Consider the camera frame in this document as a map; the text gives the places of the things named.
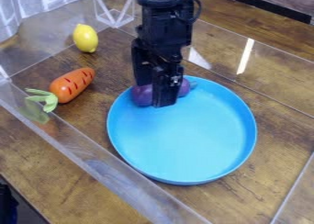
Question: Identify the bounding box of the purple toy eggplant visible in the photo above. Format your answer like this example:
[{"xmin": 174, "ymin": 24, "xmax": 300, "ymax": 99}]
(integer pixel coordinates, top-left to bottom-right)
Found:
[{"xmin": 131, "ymin": 77, "xmax": 198, "ymax": 106}]

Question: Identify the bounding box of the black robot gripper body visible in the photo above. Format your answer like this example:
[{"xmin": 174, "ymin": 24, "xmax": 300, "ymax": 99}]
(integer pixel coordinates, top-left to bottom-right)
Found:
[{"xmin": 134, "ymin": 0, "xmax": 195, "ymax": 66}]

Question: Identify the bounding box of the blue round tray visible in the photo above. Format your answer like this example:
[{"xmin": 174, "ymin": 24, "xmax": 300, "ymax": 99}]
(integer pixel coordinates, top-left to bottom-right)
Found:
[{"xmin": 107, "ymin": 76, "xmax": 258, "ymax": 185}]

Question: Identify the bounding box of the yellow toy lemon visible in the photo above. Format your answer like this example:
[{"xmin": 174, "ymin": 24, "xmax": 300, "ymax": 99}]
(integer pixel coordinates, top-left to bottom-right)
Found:
[{"xmin": 72, "ymin": 24, "xmax": 98, "ymax": 53}]

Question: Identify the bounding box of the clear acrylic front barrier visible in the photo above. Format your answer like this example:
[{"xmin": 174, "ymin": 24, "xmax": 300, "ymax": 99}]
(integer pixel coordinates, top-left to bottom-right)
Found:
[{"xmin": 0, "ymin": 77, "xmax": 211, "ymax": 224}]

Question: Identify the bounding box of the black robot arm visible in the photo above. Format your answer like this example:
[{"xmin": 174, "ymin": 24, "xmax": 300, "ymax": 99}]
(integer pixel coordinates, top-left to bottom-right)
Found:
[{"xmin": 131, "ymin": 0, "xmax": 201, "ymax": 107}]

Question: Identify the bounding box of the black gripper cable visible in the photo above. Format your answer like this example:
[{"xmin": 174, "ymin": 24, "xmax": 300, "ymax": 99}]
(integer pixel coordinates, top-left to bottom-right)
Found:
[{"xmin": 186, "ymin": 0, "xmax": 203, "ymax": 24}]

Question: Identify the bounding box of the orange toy carrot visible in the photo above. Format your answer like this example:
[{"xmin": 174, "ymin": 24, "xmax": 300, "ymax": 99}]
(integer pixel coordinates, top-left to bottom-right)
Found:
[{"xmin": 26, "ymin": 67, "xmax": 96, "ymax": 113}]

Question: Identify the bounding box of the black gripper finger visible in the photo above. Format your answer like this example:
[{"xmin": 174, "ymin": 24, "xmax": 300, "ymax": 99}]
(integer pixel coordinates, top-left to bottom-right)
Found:
[
  {"xmin": 153, "ymin": 62, "xmax": 185, "ymax": 107},
  {"xmin": 131, "ymin": 39, "xmax": 154, "ymax": 86}
]

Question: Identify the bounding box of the clear acrylic corner bracket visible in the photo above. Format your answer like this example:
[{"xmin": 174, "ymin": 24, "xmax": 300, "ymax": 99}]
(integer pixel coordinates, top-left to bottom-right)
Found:
[{"xmin": 94, "ymin": 0, "xmax": 135, "ymax": 28}]

